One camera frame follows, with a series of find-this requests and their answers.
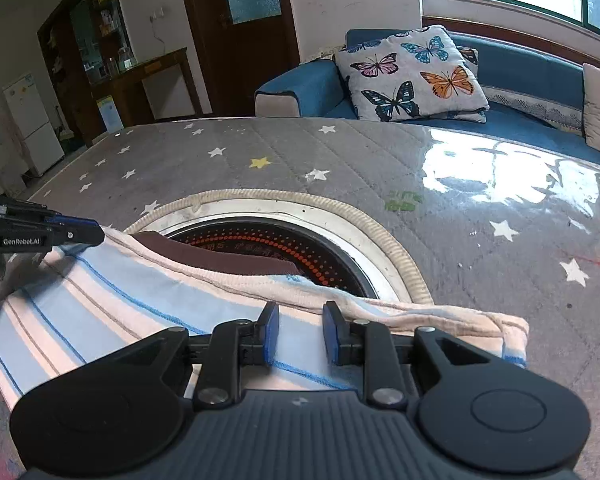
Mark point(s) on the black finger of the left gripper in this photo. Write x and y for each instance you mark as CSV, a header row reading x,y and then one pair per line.
x,y
32,227

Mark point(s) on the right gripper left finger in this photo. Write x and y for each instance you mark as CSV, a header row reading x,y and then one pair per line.
x,y
267,328

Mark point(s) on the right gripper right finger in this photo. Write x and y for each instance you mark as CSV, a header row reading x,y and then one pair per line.
x,y
336,334

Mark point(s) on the striped blue pink shirt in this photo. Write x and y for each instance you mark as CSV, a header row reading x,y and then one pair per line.
x,y
82,303

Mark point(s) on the white refrigerator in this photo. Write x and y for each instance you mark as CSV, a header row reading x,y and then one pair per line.
x,y
35,132

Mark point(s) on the round black induction cooktop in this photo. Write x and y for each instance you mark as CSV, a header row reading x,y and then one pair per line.
x,y
332,242

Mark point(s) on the grey star table cover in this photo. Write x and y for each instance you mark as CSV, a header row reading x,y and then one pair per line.
x,y
493,225

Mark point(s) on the dark display cabinet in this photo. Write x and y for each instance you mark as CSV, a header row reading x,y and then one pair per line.
x,y
85,46

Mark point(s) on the butterfly print cushion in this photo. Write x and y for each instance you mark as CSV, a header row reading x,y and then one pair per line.
x,y
418,74

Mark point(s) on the dark wooden door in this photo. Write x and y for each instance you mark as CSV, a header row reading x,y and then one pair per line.
x,y
240,45

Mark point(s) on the blue sofa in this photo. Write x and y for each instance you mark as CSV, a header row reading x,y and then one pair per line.
x,y
535,98

